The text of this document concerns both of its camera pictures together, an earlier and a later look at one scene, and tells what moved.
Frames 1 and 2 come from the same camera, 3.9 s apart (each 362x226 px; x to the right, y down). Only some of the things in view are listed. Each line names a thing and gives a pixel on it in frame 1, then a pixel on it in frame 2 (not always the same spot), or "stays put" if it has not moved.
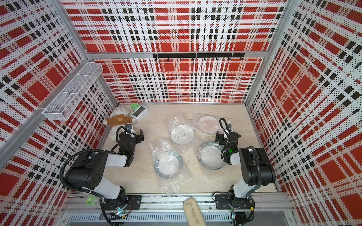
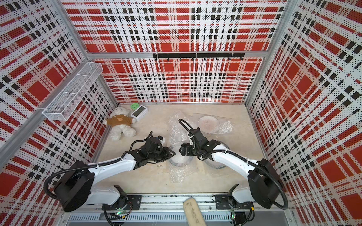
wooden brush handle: x=193 y=215 stays put
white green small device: x=139 y=113 stays put
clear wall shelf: x=58 y=109 stays put
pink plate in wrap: x=208 y=124 stays put
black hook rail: x=199 y=55 stays put
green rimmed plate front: x=168 y=164 -> x=179 y=160
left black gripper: x=137 y=137 -> x=168 y=155
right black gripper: x=221 y=138 -> x=185 y=149
